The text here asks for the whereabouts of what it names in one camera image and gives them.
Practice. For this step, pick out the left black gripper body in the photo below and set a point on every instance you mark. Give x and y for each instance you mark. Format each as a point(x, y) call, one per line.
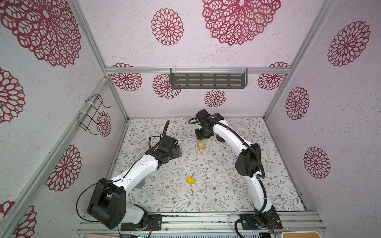
point(175, 152)

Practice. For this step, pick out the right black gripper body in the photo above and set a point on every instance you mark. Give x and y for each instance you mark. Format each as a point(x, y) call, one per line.
point(202, 134)

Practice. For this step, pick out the yellow orange triangle block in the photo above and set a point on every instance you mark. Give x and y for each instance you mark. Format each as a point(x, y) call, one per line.
point(190, 180)

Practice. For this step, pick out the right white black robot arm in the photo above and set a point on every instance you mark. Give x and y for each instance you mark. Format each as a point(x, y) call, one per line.
point(248, 164)

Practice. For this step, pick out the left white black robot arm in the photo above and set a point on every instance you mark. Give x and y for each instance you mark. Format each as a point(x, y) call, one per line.
point(108, 204)

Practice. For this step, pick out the black round pressure gauge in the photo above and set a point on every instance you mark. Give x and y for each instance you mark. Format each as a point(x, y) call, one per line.
point(220, 138)

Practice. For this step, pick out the teal ceramic cup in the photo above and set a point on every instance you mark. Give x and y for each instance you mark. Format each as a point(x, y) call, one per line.
point(141, 184)

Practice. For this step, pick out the orange white box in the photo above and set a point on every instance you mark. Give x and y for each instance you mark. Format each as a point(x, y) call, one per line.
point(299, 234)

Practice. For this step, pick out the grey slotted wall shelf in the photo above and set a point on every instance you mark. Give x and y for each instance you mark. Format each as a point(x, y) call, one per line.
point(198, 80)

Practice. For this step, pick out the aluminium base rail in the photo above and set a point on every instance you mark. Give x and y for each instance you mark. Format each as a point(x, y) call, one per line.
point(223, 222)

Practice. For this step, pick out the black wire wall basket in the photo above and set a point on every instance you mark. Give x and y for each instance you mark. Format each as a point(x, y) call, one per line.
point(95, 119)

